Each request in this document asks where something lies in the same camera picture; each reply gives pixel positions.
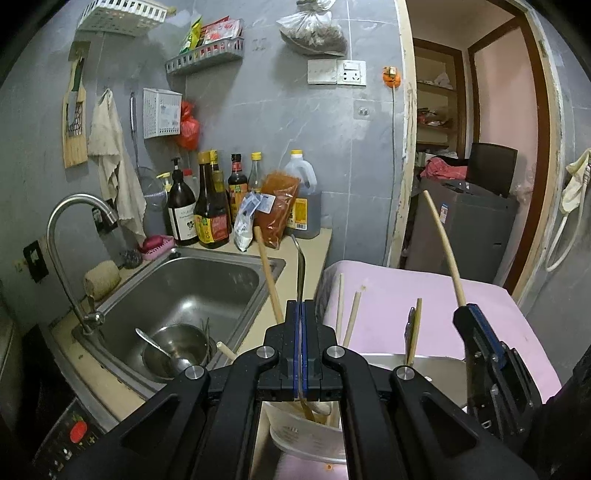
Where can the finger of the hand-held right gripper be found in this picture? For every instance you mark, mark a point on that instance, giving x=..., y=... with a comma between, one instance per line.
x=489, y=337
x=461, y=323

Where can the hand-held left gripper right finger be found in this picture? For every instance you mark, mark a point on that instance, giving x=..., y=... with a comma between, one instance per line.
x=308, y=341

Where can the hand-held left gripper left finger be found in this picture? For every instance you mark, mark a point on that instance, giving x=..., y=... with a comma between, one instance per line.
x=293, y=341

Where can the pale bamboo chopstick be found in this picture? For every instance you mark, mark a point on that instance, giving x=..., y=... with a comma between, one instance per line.
x=341, y=309
x=353, y=318

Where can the white plastic utensil holder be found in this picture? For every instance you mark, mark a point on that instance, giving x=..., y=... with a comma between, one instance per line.
x=300, y=438

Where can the pink floral tablecloth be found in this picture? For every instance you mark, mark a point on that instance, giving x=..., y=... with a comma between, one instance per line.
x=392, y=295

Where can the grey appliance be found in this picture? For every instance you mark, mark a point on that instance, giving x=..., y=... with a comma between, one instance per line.
x=461, y=230

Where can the stainless steel sink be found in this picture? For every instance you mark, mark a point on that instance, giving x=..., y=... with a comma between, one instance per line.
x=207, y=286

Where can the stainless steel bowl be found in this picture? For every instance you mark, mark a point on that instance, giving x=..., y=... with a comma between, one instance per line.
x=184, y=344

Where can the white and blue bag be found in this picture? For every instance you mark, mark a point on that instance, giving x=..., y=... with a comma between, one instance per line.
x=247, y=221

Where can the orange chili powder bag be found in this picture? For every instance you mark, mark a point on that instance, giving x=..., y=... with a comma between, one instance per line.
x=277, y=207

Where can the large dark liquid jug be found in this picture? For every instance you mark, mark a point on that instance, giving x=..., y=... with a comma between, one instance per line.
x=302, y=194

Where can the red crumpled cloth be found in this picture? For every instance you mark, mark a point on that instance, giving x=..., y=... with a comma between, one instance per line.
x=443, y=168

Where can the dark soy sauce bottle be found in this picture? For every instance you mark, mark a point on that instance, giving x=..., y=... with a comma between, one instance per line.
x=210, y=207

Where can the red-capped dark bottle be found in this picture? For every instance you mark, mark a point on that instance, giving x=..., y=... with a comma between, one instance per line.
x=238, y=184

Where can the pink soap dish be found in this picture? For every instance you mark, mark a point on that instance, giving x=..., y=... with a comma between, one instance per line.
x=157, y=244

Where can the yellow-capped clear bottle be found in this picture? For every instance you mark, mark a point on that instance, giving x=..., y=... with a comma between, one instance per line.
x=255, y=175

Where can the white rag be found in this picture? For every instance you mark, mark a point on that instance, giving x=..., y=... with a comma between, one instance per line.
x=577, y=182

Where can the steel wool scrubber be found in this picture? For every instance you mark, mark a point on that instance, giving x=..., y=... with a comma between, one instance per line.
x=131, y=258

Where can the yellow-capped dark bottle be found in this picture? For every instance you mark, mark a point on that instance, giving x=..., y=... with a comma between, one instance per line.
x=217, y=161

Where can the loofah sponge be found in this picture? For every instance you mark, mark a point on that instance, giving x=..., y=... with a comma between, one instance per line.
x=101, y=279

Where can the hanging mesh strainer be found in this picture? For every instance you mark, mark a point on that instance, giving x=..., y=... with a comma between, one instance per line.
x=154, y=194

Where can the wooden shelf unit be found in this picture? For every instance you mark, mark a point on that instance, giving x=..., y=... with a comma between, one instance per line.
x=434, y=101

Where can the red plastic bag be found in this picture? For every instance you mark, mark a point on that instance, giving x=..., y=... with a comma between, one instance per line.
x=189, y=124

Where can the black induction cooker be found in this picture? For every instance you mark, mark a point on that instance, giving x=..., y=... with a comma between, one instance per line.
x=69, y=438

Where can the beige hanging towel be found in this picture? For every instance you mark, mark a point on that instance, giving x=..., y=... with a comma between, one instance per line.
x=115, y=161

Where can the steel faucet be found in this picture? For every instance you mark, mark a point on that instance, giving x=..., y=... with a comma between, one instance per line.
x=69, y=212

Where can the wooden cutting board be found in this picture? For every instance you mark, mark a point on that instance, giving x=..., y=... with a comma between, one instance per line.
x=76, y=152

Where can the plastic bag of dried goods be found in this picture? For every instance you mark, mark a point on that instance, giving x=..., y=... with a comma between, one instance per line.
x=314, y=30

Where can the red seasoning packet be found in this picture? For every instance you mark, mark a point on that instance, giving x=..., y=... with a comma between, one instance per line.
x=224, y=30

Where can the green and yellow seasoning packet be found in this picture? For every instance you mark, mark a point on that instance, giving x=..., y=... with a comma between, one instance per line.
x=196, y=32

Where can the beige door frame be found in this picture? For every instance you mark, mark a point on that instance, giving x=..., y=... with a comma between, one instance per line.
x=401, y=138

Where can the brown wooden door frame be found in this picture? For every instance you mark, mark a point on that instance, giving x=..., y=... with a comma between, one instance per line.
x=547, y=138

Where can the clear wall hook plate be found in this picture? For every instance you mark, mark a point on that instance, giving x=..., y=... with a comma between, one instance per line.
x=364, y=110

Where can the orange wall hook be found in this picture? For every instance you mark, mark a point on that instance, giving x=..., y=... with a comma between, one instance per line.
x=391, y=78

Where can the small white wall basket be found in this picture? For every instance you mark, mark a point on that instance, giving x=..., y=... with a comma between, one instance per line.
x=161, y=113

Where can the black wall socket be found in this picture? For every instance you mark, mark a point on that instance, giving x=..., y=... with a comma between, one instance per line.
x=36, y=261

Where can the white light switch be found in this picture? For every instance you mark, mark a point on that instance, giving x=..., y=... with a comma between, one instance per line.
x=322, y=71

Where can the white wall socket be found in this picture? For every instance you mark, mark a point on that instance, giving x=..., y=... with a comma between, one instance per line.
x=352, y=72

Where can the white wall shelf basket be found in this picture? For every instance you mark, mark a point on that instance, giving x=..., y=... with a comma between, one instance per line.
x=205, y=57

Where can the large white wall basket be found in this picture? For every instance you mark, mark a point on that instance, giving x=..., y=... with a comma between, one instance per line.
x=122, y=16

